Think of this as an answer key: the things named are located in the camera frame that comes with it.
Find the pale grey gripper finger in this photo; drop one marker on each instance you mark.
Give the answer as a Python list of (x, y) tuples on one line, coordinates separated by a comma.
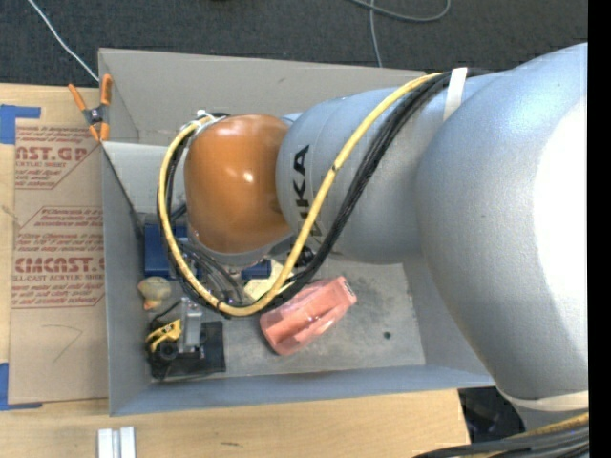
[(193, 325)]

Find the yellow and black tool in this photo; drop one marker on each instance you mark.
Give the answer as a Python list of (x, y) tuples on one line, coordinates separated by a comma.
[(164, 332)]

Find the black flat pad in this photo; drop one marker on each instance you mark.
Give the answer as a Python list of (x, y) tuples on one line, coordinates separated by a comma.
[(214, 351)]

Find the beige toy duck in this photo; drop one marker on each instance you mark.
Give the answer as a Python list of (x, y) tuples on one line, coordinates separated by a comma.
[(153, 290)]

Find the pink clear plastic cup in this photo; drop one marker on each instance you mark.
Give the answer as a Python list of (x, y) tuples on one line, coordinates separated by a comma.
[(305, 318)]

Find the blue flat box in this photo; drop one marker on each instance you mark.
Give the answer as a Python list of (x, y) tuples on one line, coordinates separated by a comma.
[(155, 256)]

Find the grey metal bin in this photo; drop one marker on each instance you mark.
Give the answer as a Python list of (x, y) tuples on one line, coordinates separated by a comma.
[(372, 303)]

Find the brown cardboard board, red print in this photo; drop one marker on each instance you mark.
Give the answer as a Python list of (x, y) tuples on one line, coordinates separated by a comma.
[(57, 341)]

